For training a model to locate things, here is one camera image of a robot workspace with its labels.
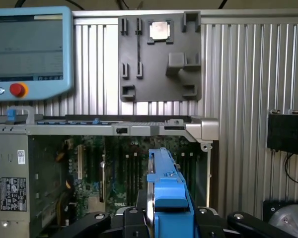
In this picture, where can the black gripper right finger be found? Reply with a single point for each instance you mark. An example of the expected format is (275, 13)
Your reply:
(208, 223)

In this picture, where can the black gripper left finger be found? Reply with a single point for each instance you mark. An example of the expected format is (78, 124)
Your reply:
(134, 223)

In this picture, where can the green Dell motherboard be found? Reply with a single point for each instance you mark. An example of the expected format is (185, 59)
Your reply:
(119, 173)

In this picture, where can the cream expansion slot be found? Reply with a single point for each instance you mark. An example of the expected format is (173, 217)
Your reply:
(81, 163)

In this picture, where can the open silver PC case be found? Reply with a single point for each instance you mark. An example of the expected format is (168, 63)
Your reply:
(139, 129)

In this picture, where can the black mounted box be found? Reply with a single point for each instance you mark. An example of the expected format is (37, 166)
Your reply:
(288, 134)

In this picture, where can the brass standoff bolt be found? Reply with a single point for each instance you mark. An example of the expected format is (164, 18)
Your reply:
(296, 111)
(275, 111)

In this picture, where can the silver power supply unit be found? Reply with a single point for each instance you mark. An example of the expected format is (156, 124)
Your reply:
(10, 161)

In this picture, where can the grey parts rack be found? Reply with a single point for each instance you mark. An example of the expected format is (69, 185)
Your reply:
(159, 74)

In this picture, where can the silver CPU chip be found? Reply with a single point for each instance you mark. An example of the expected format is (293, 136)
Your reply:
(159, 30)

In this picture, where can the light blue teach pendant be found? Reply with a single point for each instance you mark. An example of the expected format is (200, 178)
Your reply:
(27, 49)

